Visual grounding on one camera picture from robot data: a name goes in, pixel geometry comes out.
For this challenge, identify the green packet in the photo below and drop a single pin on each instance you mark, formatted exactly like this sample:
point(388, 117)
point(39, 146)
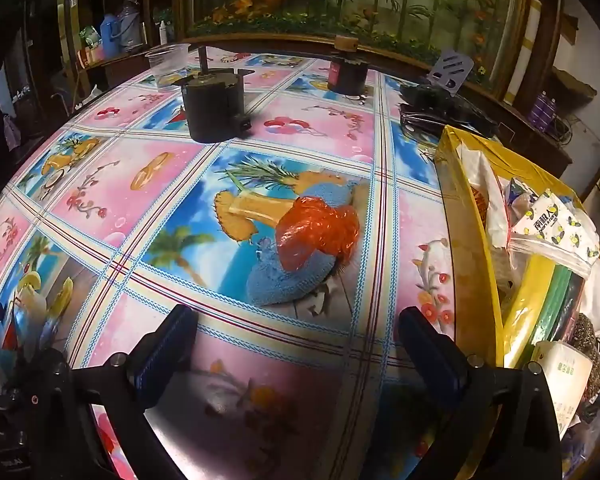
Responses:
point(90, 37)

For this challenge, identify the clear plastic cup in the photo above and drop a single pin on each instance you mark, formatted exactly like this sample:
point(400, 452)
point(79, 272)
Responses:
point(167, 67)

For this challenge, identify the pink box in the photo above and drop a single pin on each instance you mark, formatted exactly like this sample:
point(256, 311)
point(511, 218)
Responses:
point(94, 55)

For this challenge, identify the gold door frame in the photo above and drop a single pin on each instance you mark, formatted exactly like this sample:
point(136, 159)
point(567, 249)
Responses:
point(62, 10)

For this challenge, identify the white roll yellow bands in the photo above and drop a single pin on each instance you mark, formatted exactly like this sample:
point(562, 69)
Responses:
point(525, 55)

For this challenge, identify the brown cardboard box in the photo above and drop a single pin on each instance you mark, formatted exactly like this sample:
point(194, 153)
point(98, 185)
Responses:
point(575, 90)

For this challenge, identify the wooden wall cabinet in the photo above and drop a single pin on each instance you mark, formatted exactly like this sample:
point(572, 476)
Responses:
point(125, 70)

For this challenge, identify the purple bottle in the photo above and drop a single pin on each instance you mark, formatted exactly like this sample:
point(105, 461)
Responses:
point(552, 112)
point(537, 110)

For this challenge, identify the lemon print snack packet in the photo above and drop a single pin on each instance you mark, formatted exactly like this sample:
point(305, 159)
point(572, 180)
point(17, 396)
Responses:
point(555, 230)

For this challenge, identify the black cylindrical container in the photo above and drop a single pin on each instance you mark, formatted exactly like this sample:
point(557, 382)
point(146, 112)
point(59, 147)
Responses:
point(212, 110)

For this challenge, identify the dark bottle with cork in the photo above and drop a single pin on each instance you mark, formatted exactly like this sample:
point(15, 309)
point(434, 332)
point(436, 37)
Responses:
point(347, 77)

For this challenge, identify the dark speckled scourer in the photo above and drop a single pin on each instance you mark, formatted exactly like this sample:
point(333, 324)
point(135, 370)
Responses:
point(590, 340)

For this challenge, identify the grey thermos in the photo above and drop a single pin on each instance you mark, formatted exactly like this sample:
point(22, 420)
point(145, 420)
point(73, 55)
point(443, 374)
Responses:
point(130, 27)

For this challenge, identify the white paper pack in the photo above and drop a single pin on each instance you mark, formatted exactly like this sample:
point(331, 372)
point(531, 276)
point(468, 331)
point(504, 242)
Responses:
point(562, 380)

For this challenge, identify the yellow taped cardboard box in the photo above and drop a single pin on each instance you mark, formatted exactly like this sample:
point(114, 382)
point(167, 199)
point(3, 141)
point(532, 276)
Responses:
point(460, 220)

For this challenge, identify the grey perforated phone stand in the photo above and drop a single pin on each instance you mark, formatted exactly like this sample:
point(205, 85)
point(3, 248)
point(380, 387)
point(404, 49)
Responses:
point(450, 70)

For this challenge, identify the blue thermos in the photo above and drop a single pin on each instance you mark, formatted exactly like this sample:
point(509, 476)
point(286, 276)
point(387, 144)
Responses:
point(109, 35)

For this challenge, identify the white plastic bag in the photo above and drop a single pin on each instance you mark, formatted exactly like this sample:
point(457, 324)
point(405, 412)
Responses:
point(480, 175)

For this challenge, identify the black pouch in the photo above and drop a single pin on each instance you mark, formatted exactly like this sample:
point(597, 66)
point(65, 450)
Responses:
point(422, 95)

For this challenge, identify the blue towel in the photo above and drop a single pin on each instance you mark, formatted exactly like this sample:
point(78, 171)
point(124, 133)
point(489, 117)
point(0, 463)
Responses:
point(280, 282)

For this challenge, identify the pink patterned cloth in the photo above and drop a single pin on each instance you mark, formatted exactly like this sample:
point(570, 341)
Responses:
point(12, 132)

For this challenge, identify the red plastic bag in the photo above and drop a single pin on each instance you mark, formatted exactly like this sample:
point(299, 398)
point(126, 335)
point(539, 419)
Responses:
point(315, 230)

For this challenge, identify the flower landscape mural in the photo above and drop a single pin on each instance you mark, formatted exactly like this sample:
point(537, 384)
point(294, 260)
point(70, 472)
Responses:
point(380, 5)

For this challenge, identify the small white bottle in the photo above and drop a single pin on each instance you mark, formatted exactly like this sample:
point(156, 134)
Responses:
point(164, 32)

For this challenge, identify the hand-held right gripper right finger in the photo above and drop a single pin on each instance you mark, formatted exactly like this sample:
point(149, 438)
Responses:
point(432, 355)

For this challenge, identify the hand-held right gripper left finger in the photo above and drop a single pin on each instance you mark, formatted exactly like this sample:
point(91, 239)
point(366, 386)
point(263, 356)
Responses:
point(155, 360)

